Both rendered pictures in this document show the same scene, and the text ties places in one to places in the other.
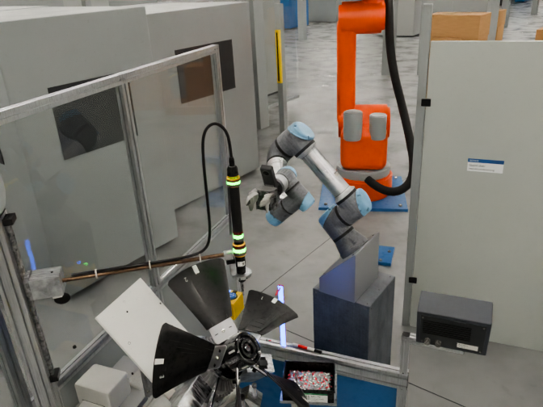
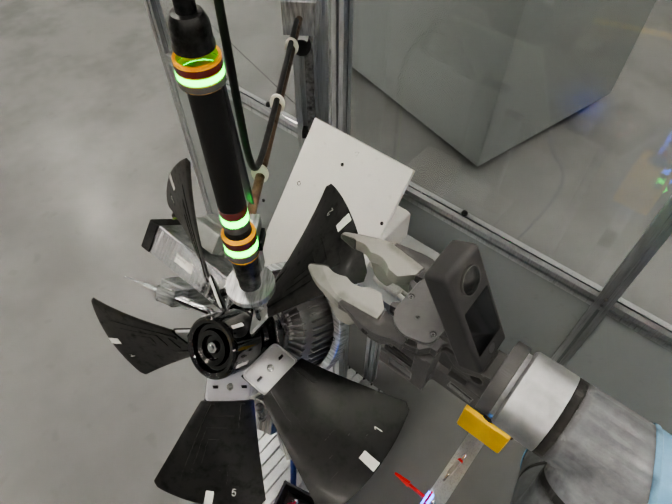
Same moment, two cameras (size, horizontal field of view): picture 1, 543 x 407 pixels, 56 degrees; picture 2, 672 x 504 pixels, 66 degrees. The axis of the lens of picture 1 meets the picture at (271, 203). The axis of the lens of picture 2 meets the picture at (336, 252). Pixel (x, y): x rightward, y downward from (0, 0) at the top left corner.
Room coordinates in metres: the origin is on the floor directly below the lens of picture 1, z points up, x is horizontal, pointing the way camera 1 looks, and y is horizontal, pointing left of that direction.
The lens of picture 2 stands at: (1.76, -0.24, 2.07)
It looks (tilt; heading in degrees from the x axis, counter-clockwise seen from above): 53 degrees down; 107
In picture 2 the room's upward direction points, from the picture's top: straight up
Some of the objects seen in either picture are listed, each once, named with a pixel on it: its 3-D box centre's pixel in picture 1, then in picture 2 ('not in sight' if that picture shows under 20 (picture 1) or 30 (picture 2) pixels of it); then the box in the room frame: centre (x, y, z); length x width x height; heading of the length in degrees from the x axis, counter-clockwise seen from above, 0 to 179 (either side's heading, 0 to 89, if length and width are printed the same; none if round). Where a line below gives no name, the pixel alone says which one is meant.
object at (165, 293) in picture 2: not in sight; (169, 295); (1.21, 0.26, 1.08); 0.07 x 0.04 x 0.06; 167
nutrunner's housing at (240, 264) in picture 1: (237, 222); (227, 186); (1.52, 0.12, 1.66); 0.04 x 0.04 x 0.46
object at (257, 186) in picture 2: (148, 266); (278, 103); (1.46, 0.42, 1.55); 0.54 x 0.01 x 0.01; 102
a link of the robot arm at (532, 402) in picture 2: (276, 185); (532, 394); (1.87, -0.02, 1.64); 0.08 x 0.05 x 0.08; 67
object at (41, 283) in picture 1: (45, 283); (302, 6); (1.39, 0.73, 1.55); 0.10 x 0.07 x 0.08; 102
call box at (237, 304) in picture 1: (223, 304); (499, 403); (1.97, 0.25, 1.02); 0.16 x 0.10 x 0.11; 67
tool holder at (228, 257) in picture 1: (237, 263); (247, 261); (1.52, 0.13, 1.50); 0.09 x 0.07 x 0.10; 102
